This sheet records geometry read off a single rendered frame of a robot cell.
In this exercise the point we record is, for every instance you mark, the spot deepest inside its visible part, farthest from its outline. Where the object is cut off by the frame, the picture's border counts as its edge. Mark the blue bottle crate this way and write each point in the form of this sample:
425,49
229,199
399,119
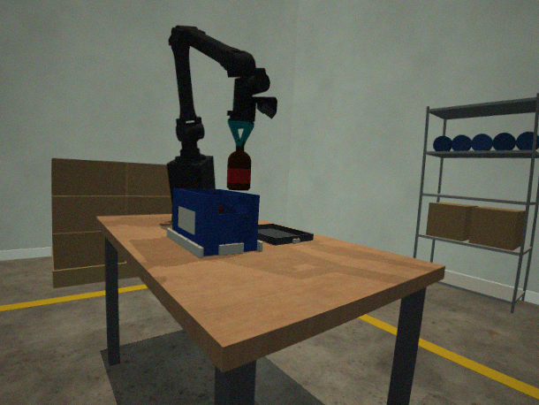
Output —
195,216

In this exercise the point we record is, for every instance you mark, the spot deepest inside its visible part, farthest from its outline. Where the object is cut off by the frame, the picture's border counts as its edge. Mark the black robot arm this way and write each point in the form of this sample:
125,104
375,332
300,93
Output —
255,81

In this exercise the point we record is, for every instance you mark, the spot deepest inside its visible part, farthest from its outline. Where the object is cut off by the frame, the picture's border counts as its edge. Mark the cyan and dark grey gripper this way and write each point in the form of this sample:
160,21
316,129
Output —
246,120

